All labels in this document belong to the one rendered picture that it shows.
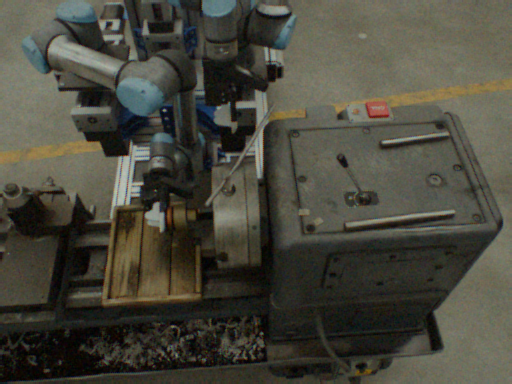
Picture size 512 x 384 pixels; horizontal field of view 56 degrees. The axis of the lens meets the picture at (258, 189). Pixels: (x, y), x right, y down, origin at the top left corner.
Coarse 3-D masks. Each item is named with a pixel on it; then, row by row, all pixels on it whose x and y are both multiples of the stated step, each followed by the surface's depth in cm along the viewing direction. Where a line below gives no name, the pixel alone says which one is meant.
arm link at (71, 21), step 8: (56, 8) 151; (64, 8) 151; (72, 8) 151; (80, 8) 151; (88, 8) 152; (64, 16) 148; (72, 16) 148; (80, 16) 149; (88, 16) 151; (96, 16) 155; (64, 24) 148; (72, 24) 149; (80, 24) 150; (88, 24) 152; (96, 24) 155; (72, 32) 149; (80, 32) 151; (88, 32) 153; (96, 32) 156; (80, 40) 152; (88, 40) 155; (96, 40) 158; (96, 48) 159
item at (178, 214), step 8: (168, 208) 141; (176, 208) 140; (184, 208) 139; (168, 216) 139; (176, 216) 138; (184, 216) 138; (192, 216) 140; (168, 224) 139; (176, 224) 139; (184, 224) 139
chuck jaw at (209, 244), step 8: (192, 224) 138; (200, 224) 138; (208, 224) 138; (192, 232) 138; (200, 232) 136; (208, 232) 136; (200, 240) 136; (208, 240) 134; (208, 248) 132; (208, 256) 135; (224, 256) 133
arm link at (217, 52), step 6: (234, 42) 113; (210, 48) 113; (216, 48) 112; (222, 48) 112; (228, 48) 113; (234, 48) 114; (210, 54) 114; (216, 54) 113; (222, 54) 113; (228, 54) 113; (234, 54) 115; (216, 60) 115; (222, 60) 115; (228, 60) 115
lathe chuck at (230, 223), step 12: (216, 168) 135; (228, 168) 135; (240, 168) 135; (216, 180) 131; (240, 180) 131; (240, 192) 129; (216, 204) 128; (228, 204) 128; (240, 204) 128; (216, 216) 127; (228, 216) 127; (240, 216) 128; (216, 228) 127; (228, 228) 128; (240, 228) 128; (216, 240) 128; (228, 240) 129; (240, 240) 129; (216, 252) 131; (228, 252) 131; (240, 252) 131; (228, 264) 135; (240, 264) 136
